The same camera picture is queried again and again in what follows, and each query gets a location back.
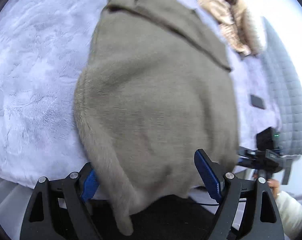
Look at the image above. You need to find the olive brown knit sweater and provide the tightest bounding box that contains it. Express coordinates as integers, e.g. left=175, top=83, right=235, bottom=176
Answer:
left=74, top=0, right=239, bottom=236

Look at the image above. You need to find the person's right hand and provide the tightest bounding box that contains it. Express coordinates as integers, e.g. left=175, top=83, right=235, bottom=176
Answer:
left=267, top=179, right=280, bottom=199

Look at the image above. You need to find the white puffer jacket sleeve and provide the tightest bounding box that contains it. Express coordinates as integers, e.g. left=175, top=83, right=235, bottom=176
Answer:
left=275, top=191, right=302, bottom=239

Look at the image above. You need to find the grey quilted blanket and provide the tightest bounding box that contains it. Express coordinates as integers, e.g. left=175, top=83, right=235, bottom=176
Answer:
left=260, top=19, right=302, bottom=157

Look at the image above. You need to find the cream striped knit sweater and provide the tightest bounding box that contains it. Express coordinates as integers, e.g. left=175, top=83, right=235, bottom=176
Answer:
left=198, top=0, right=267, bottom=56

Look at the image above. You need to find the black camera box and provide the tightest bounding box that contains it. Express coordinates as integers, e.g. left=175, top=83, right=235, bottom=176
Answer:
left=256, top=127, right=280, bottom=151

